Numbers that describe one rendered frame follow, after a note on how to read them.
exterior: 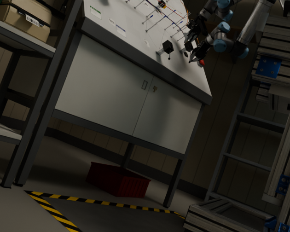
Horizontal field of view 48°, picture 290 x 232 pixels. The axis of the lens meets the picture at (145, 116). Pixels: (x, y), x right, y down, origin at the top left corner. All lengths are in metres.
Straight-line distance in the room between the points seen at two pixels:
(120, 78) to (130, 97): 0.14
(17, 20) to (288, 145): 1.33
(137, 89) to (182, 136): 0.56
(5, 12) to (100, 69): 0.54
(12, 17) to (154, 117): 1.02
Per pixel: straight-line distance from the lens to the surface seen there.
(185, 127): 2.31
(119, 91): 1.85
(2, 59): 3.77
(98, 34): 1.69
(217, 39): 2.03
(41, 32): 1.58
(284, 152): 1.67
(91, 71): 1.72
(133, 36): 1.91
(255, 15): 2.06
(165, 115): 2.13
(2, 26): 1.47
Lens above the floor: 0.41
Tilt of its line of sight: 4 degrees up
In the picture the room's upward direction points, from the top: 20 degrees clockwise
